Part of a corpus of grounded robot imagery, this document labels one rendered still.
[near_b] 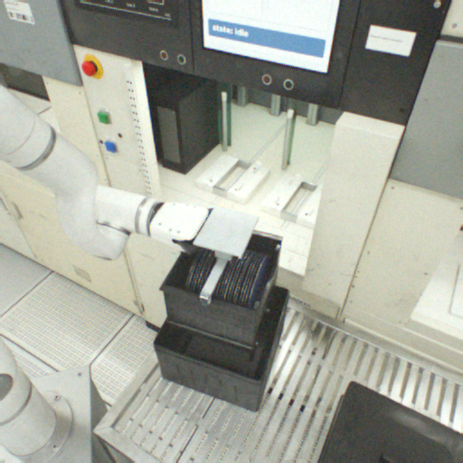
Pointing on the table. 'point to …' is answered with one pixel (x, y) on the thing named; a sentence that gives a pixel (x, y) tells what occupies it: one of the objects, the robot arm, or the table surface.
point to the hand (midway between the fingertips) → (225, 236)
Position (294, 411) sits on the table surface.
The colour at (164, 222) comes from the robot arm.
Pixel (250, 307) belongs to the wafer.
